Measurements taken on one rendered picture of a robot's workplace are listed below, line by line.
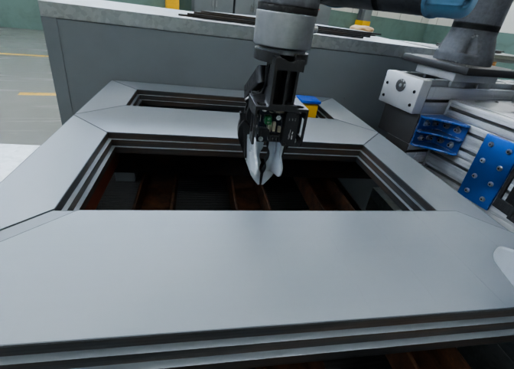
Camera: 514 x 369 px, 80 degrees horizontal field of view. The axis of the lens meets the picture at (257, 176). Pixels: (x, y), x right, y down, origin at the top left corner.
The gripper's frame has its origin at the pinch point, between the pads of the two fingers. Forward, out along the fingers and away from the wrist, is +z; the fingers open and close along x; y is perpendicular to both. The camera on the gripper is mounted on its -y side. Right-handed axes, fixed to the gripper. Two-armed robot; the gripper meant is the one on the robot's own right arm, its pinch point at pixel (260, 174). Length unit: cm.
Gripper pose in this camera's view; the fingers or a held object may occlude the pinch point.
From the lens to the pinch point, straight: 51.6
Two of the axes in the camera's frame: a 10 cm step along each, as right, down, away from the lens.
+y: 1.6, 5.0, -8.5
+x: 9.8, 0.2, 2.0
